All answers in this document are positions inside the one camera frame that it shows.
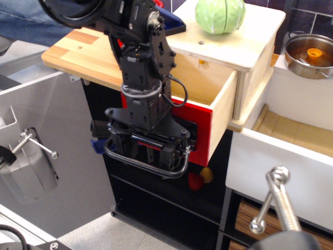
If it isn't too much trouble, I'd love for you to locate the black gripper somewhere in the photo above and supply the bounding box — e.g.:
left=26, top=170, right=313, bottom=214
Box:
left=105, top=90, right=185, bottom=171

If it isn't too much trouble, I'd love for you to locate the black metal drawer handle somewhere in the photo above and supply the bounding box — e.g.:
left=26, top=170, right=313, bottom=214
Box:
left=104, top=118, right=198, bottom=179

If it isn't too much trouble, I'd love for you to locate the red front wooden drawer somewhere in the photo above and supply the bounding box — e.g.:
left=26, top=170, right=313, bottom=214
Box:
left=121, top=52, right=239, bottom=167

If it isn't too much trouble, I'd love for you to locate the plywood box housing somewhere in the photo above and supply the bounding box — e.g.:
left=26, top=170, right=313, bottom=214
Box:
left=167, top=1, right=286, bottom=123

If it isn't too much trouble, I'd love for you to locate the red toy strawberry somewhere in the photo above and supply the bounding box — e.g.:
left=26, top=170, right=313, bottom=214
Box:
left=188, top=172, right=204, bottom=191

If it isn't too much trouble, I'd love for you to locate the yellow toy fruit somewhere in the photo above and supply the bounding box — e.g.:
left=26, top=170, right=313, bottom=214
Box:
left=199, top=167, right=214, bottom=183

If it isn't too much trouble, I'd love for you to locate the black cabinet shelf unit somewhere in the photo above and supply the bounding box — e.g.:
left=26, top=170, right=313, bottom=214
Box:
left=82, top=79, right=234, bottom=250

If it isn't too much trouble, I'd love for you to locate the grey cabinet door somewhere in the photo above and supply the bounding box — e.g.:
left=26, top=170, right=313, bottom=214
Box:
left=1, top=72, right=114, bottom=238

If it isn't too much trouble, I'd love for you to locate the steel clamp screw left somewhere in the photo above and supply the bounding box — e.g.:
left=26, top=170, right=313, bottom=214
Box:
left=0, top=131, right=59, bottom=171

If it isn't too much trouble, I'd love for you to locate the steel clamp screw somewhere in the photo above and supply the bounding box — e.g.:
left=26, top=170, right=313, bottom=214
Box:
left=0, top=131, right=59, bottom=171
left=249, top=166, right=302, bottom=234

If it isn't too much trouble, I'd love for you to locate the blue Irwin bar clamp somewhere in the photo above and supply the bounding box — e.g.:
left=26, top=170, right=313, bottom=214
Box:
left=90, top=6, right=187, bottom=164

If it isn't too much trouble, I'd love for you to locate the steel clamp screw right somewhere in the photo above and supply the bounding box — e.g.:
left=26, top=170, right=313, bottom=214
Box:
left=249, top=166, right=302, bottom=234

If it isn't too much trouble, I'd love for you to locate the white toy sink unit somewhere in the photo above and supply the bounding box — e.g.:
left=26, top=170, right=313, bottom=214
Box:
left=225, top=55, right=332, bottom=232

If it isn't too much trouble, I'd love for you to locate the green toy cabbage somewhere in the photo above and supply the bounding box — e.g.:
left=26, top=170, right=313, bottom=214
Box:
left=195, top=0, right=246, bottom=34

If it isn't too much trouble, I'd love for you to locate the blue jeans leg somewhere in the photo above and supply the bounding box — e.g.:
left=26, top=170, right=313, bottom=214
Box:
left=1, top=0, right=73, bottom=47

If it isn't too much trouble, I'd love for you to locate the steel cooking pot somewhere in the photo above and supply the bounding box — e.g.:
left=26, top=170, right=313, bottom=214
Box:
left=285, top=32, right=332, bottom=80

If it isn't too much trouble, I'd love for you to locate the orange toy in pot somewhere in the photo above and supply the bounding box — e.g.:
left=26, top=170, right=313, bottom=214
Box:
left=307, top=48, right=322, bottom=60

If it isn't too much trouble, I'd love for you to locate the black cable bottom left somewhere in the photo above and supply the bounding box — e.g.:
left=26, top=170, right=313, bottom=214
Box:
left=0, top=224, right=28, bottom=250

